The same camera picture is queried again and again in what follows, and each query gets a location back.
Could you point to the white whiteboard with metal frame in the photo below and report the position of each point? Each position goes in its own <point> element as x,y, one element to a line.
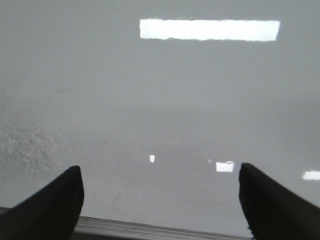
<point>159,102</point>

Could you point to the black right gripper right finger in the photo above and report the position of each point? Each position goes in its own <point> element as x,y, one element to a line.
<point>272,211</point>

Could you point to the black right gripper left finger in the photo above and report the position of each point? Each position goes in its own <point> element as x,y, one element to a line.
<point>51,213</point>

